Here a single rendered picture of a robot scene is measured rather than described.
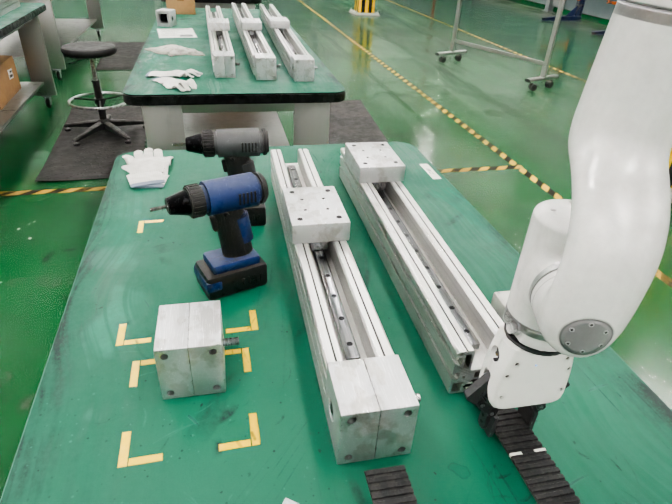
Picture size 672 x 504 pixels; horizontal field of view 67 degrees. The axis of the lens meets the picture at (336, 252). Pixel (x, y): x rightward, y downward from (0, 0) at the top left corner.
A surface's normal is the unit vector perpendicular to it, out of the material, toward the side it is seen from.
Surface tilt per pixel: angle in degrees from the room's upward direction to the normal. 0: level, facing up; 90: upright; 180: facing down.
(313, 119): 90
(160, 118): 90
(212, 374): 90
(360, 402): 0
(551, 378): 90
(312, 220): 0
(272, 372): 0
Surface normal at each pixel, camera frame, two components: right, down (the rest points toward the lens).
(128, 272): 0.04, -0.84
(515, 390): 0.17, 0.53
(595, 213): -0.37, -0.18
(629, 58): -0.80, 0.24
